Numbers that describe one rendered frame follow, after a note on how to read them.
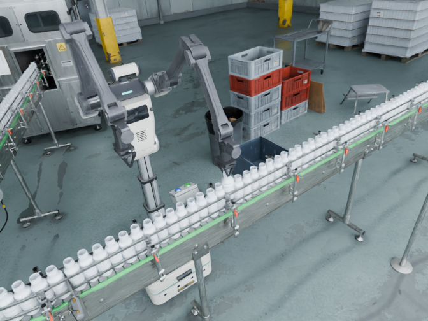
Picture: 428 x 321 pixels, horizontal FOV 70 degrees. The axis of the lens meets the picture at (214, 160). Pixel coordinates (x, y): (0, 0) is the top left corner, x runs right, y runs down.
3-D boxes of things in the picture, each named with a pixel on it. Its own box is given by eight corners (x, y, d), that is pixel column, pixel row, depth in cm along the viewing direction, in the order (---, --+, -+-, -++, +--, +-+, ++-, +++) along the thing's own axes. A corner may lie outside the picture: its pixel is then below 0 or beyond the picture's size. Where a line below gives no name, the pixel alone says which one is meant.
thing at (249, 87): (251, 97, 382) (251, 79, 370) (228, 90, 409) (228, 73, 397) (282, 83, 414) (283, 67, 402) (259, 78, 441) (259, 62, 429)
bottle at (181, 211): (186, 222, 161) (183, 198, 152) (191, 230, 156) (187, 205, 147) (176, 227, 159) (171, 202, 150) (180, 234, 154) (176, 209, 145)
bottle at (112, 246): (118, 271, 138) (109, 246, 129) (109, 266, 141) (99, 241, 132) (127, 260, 143) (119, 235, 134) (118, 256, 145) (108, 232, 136)
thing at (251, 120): (251, 129, 406) (251, 114, 394) (230, 120, 433) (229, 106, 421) (281, 114, 438) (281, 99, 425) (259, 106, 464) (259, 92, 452)
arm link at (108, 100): (85, 26, 131) (58, 31, 126) (85, 18, 126) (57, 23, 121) (128, 117, 131) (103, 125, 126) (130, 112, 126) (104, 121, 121)
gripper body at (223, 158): (224, 155, 161) (223, 143, 157) (236, 164, 153) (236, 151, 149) (214, 160, 158) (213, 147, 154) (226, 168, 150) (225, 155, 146)
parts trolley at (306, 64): (291, 86, 584) (295, 31, 530) (271, 79, 623) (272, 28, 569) (327, 73, 630) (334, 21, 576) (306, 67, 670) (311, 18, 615)
